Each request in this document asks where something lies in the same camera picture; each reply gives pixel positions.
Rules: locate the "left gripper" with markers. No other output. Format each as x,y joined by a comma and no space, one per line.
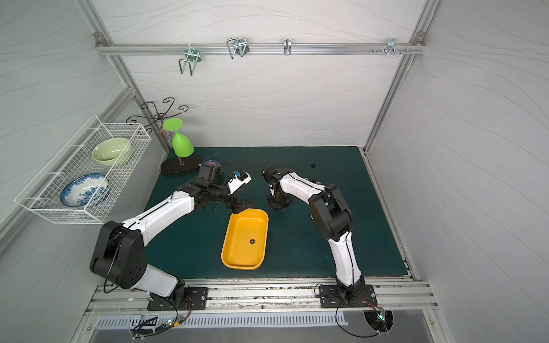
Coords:
234,203

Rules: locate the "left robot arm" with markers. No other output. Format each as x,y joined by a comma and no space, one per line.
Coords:
120,256

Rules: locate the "metal hook middle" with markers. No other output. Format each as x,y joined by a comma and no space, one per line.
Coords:
237,46

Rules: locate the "metal hook right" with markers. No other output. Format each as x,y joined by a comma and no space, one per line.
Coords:
391,48

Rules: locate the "green plastic goblet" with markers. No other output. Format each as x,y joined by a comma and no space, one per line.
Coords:
181,144

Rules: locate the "blue white patterned bowl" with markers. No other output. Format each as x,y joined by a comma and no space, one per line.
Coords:
88,190

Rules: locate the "aluminium crossbar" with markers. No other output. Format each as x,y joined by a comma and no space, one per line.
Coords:
256,49

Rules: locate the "white slotted cable duct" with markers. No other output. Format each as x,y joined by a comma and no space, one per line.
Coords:
202,320

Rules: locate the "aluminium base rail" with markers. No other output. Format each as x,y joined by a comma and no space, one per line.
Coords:
265,295

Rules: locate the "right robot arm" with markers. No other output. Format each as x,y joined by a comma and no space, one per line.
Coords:
332,217

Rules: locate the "white wire basket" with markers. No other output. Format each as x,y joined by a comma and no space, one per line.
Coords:
42,195

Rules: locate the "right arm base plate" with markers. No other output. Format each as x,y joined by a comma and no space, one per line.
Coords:
331,296

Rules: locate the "light green bowl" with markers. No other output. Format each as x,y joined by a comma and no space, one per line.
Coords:
113,152

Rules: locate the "black metal cup stand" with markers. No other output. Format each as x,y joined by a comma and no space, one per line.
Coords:
172,166

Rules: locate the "metal bracket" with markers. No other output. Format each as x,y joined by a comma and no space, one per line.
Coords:
287,47

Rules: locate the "metal hook left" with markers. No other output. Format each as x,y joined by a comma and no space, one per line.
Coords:
190,60

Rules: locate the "metal hook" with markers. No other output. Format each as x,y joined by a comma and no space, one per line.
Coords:
190,60
391,48
237,46

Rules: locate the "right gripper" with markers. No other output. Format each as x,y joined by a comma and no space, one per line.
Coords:
277,200

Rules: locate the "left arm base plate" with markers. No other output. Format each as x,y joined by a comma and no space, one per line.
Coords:
182,298

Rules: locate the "yellow plastic storage box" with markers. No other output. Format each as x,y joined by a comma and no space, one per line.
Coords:
237,252

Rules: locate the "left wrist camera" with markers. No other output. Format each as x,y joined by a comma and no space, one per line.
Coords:
239,179

